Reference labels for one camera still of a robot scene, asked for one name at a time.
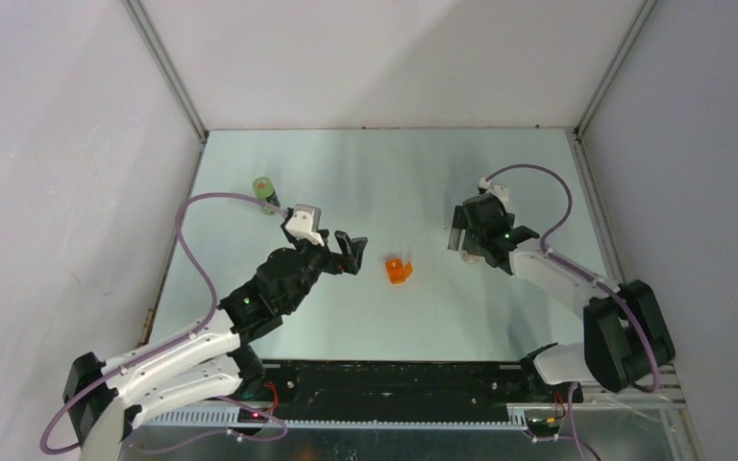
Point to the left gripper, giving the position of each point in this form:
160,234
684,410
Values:
347,261

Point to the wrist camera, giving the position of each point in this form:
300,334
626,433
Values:
301,225
497,190

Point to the orange pill box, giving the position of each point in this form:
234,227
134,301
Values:
397,270

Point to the clear pill bottle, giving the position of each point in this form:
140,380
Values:
471,257

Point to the green pill bottle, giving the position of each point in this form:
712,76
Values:
265,191

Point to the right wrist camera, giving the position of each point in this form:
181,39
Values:
497,190

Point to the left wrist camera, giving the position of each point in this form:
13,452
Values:
301,225

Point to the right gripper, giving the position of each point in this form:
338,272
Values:
460,223

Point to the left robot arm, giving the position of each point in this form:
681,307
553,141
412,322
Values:
212,357

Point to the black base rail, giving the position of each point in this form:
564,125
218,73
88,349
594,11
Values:
388,394

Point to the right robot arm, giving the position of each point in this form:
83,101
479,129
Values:
625,337

